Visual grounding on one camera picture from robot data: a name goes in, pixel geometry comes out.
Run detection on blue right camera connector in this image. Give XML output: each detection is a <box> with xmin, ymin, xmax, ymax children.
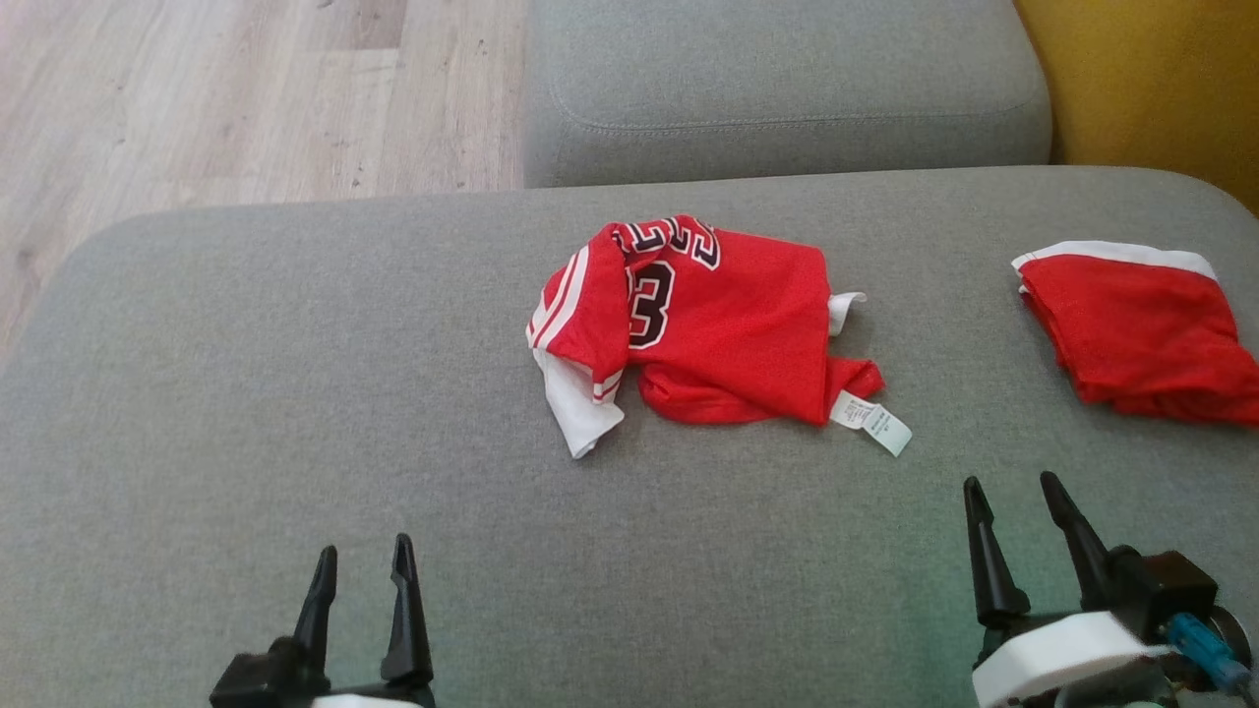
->
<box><xmin>1161</xmin><ymin>614</ymin><xmax>1251</xmax><ymax>691</ymax></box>

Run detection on yellow sofa backrest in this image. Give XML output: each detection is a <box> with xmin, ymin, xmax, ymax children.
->
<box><xmin>1013</xmin><ymin>0</ymin><xmax>1259</xmax><ymax>217</ymax></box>

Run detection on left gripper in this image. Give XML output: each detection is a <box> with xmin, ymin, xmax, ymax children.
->
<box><xmin>210</xmin><ymin>534</ymin><xmax>438</xmax><ymax>708</ymax></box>

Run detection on small grey sofa cushion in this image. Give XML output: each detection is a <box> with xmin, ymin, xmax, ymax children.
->
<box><xmin>521</xmin><ymin>0</ymin><xmax>1053</xmax><ymax>188</ymax></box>

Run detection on red number 23 jersey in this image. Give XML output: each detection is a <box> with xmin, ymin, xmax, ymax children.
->
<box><xmin>526</xmin><ymin>214</ymin><xmax>914</xmax><ymax>460</ymax></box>

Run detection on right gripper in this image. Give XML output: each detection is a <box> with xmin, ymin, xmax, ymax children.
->
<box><xmin>963</xmin><ymin>471</ymin><xmax>1181</xmax><ymax>708</ymax></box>

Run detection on red basketball shorts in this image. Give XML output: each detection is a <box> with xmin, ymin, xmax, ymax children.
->
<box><xmin>1011</xmin><ymin>240</ymin><xmax>1259</xmax><ymax>430</ymax></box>

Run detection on large grey sofa seat cushion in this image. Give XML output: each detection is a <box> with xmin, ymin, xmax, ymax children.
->
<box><xmin>0</xmin><ymin>165</ymin><xmax>1259</xmax><ymax>708</ymax></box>

